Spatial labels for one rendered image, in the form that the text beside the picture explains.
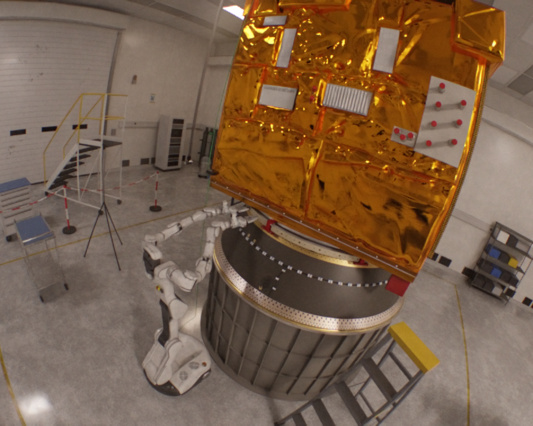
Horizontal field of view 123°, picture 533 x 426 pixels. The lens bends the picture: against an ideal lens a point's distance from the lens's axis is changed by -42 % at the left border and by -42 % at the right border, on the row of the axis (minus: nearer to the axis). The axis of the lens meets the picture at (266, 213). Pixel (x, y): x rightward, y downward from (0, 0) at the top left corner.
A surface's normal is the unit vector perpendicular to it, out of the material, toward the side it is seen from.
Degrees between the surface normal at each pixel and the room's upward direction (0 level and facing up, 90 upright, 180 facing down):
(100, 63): 90
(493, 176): 90
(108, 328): 0
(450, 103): 90
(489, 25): 88
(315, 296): 62
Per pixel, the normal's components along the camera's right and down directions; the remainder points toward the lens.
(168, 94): 0.81, 0.37
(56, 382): 0.21, -0.90
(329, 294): -0.02, -0.11
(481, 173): -0.55, 0.20
